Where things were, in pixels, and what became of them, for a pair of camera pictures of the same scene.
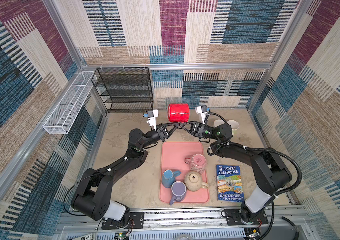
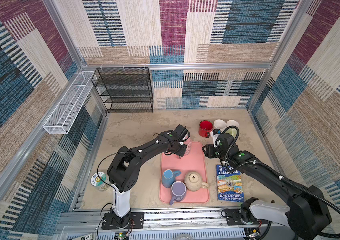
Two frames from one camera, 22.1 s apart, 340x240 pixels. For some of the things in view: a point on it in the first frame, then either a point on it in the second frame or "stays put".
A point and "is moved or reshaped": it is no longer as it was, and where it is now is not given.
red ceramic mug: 179,112 is moved or reshaped
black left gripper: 163,135 → 181,153
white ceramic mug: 218,122 stays put
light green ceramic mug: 235,126 stays put
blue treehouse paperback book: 229,187 stays put
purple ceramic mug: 178,189 stays put
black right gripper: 196,128 → 209,151
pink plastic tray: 201,196 stays put
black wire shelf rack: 124,89 stays put
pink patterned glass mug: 198,163 → 188,143
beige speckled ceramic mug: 193,181 stays put
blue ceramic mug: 168,177 stays put
